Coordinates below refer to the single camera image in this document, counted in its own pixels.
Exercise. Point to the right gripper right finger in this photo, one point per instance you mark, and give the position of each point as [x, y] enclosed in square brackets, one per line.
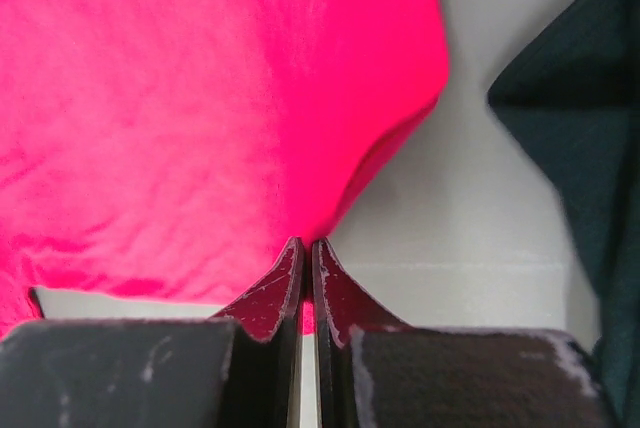
[375, 370]

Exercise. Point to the black folded t shirt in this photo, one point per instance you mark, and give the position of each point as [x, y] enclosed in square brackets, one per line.
[570, 99]

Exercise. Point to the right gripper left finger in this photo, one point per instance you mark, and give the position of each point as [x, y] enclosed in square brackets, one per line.
[238, 368]

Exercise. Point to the pink red t shirt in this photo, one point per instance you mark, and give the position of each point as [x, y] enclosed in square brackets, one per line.
[167, 149]

